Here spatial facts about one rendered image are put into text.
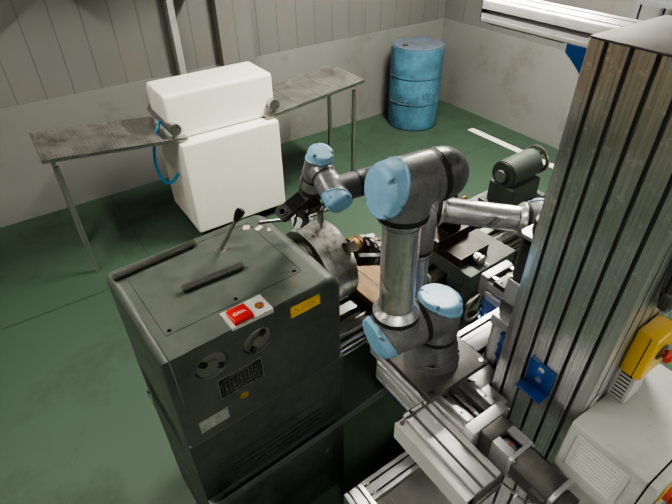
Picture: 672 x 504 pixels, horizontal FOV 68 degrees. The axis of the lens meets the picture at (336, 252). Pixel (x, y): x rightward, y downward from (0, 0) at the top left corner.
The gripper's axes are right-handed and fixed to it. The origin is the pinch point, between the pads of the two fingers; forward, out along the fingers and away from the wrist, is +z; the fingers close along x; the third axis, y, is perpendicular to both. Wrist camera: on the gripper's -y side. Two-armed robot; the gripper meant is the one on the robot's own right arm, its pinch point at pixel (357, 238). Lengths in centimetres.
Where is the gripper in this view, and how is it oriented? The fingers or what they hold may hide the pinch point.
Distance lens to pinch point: 200.4
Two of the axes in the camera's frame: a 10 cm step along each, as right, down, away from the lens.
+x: -0.1, -7.9, -6.1
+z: -5.9, -4.9, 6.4
